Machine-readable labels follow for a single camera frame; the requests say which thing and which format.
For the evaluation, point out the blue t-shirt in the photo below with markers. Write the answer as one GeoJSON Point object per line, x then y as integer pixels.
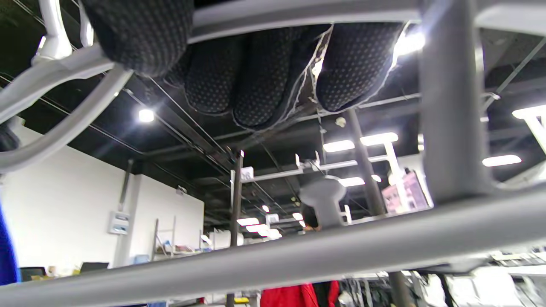
{"type": "Point", "coordinates": [6, 251]}

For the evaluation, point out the grey plastic hanger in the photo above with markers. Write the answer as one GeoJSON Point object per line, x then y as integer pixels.
{"type": "Point", "coordinates": [298, 260]}

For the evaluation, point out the person's right hand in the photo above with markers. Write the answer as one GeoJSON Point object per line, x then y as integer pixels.
{"type": "Point", "coordinates": [256, 76]}

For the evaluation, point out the metal storage shelf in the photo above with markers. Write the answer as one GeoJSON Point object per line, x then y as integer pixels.
{"type": "Point", "coordinates": [170, 249]}

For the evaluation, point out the black laptop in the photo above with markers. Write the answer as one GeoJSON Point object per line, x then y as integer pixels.
{"type": "Point", "coordinates": [94, 267]}
{"type": "Point", "coordinates": [32, 273]}

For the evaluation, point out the ceiling tube light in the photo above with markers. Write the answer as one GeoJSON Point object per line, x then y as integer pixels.
{"type": "Point", "coordinates": [379, 139]}
{"type": "Point", "coordinates": [501, 160]}
{"type": "Point", "coordinates": [338, 146]}

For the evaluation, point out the round ceiling lamp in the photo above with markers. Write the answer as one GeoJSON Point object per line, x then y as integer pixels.
{"type": "Point", "coordinates": [146, 115]}

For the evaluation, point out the white wall electrical panel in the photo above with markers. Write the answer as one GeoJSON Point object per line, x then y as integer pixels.
{"type": "Point", "coordinates": [119, 222]}

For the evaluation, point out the large display screen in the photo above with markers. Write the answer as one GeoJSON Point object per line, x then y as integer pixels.
{"type": "Point", "coordinates": [409, 192]}

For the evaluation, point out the red backpack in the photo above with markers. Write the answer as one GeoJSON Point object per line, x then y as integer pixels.
{"type": "Point", "coordinates": [290, 296]}

